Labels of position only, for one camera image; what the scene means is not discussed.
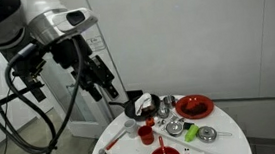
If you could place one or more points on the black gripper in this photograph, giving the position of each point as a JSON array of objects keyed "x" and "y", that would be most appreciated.
[{"x": 88, "y": 66}]

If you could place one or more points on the red cup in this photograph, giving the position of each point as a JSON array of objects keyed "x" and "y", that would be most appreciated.
[{"x": 146, "y": 134}]

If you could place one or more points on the small steel bowl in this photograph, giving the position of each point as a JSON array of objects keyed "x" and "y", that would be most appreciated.
[{"x": 163, "y": 112}]

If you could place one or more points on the small steel cup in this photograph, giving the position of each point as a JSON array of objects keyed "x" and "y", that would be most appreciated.
[{"x": 169, "y": 101}]

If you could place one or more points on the black box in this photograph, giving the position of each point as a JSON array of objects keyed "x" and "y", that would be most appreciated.
[{"x": 134, "y": 94}]

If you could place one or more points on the white door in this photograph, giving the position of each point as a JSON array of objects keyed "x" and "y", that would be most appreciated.
[{"x": 110, "y": 52}]

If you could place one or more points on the black frying pan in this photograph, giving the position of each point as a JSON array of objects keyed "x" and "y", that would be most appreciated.
[{"x": 132, "y": 111}]

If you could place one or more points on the white cloth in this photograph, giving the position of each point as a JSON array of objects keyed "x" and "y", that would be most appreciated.
[{"x": 143, "y": 101}]

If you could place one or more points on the white mug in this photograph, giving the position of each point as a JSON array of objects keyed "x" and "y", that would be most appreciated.
[{"x": 130, "y": 126}]

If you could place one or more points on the small orange object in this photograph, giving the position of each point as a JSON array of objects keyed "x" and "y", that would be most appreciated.
[{"x": 150, "y": 121}]

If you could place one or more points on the black boom stand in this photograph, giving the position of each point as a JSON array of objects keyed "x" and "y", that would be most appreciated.
[{"x": 38, "y": 92}]

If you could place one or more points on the small steel utensil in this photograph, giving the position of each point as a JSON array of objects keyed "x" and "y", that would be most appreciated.
[{"x": 175, "y": 118}]

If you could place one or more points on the red plastic spoon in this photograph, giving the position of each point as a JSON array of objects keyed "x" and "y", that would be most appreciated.
[{"x": 161, "y": 143}]

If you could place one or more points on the dark coffee beans pile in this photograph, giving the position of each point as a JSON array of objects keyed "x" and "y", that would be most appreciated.
[{"x": 194, "y": 108}]

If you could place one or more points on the red plate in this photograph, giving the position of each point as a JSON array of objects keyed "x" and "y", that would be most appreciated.
[{"x": 196, "y": 99}]

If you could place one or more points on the green toy vegetable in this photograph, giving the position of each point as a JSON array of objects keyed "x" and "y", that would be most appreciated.
[{"x": 191, "y": 133}]

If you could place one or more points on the white wall sign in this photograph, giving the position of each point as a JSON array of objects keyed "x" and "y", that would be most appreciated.
[{"x": 97, "y": 43}]

